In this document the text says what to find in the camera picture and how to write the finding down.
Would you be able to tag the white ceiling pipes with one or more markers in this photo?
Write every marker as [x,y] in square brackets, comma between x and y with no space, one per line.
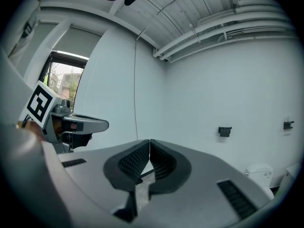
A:
[213,34]

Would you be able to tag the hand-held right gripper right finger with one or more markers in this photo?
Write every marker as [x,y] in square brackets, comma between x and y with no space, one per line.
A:
[202,174]

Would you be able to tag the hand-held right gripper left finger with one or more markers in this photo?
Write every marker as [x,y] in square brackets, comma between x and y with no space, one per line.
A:
[95,165]

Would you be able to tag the white toilet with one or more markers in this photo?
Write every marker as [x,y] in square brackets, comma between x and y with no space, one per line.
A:
[259,174]

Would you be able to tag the black framed window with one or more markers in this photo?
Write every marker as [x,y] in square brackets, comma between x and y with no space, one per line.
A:
[64,79]

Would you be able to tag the white bathroom fixture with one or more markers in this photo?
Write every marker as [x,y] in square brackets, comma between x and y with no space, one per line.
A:
[291,177]

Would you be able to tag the grey roller blind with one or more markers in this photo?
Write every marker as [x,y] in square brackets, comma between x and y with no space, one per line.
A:
[78,40]

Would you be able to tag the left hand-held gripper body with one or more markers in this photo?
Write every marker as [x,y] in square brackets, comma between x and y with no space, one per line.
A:
[39,102]

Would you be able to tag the black wall holder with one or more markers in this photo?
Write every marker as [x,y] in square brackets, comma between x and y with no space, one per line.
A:
[288,125]
[224,131]

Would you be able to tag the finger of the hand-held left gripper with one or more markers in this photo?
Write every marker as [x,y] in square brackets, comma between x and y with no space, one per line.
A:
[95,125]

